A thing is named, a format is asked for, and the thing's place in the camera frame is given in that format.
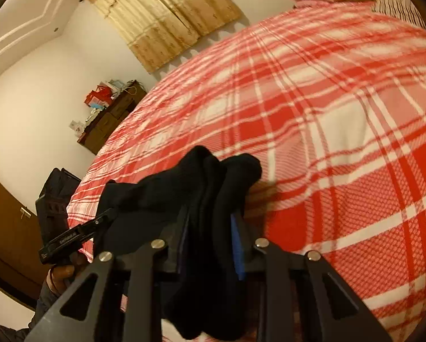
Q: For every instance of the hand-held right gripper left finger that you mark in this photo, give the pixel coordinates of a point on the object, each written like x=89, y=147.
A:
x=182, y=237

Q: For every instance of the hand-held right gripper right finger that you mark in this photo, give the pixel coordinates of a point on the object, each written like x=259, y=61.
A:
x=237, y=249

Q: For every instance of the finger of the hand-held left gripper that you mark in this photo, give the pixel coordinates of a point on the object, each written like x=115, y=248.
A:
x=99, y=221

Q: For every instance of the black pants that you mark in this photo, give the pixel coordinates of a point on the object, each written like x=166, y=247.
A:
x=205, y=192

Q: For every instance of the person's left hand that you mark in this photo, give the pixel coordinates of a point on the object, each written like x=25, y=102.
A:
x=61, y=272

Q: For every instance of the dark bag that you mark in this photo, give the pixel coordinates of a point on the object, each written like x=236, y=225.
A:
x=58, y=192

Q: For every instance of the brown wooden door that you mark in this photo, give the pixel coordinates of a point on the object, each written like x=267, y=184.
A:
x=10, y=249

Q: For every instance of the small white boxes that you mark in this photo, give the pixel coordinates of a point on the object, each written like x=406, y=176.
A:
x=76, y=128

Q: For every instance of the dark wooden cabinet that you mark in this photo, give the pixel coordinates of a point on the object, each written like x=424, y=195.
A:
x=109, y=121

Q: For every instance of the red gift bag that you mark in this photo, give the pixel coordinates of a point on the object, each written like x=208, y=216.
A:
x=99, y=96

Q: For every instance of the pale blue box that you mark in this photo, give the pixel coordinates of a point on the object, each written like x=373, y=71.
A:
x=116, y=84

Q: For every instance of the red plaid bed sheet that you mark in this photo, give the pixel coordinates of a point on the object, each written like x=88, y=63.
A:
x=323, y=114

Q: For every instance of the beige patterned curtain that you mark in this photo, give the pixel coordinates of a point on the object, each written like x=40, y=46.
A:
x=163, y=17

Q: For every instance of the grey striped blanket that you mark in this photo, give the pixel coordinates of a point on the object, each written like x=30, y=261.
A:
x=398, y=9

